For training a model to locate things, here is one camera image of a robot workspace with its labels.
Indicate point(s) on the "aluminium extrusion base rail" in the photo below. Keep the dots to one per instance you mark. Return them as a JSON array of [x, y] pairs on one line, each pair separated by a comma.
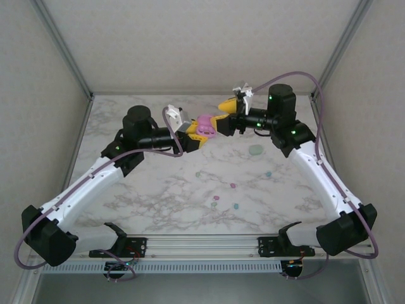
[[202, 245]]

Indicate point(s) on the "aluminium table side rail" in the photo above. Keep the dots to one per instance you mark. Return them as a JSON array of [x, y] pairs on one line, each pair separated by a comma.
[[329, 158], [83, 126]]

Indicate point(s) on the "black base electronics board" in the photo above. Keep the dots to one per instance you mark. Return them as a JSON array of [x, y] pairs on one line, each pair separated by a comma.
[[294, 269], [114, 268]]

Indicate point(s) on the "green earbud charging case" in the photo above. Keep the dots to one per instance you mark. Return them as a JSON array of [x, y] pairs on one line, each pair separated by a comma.
[[255, 149]]

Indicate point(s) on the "aluminium frame post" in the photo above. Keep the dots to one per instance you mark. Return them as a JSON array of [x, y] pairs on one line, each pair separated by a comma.
[[64, 47], [339, 47]]

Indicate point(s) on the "pink earbud charging case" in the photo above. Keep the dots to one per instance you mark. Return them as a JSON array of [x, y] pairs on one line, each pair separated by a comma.
[[205, 122]]

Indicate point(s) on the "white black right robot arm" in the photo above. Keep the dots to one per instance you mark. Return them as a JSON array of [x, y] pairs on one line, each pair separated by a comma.
[[329, 180]]

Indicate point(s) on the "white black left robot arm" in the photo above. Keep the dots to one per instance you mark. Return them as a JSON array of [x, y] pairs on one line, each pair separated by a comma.
[[79, 196]]

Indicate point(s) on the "aluminium back frame rail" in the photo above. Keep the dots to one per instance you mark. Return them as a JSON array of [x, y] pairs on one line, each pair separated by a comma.
[[202, 93]]

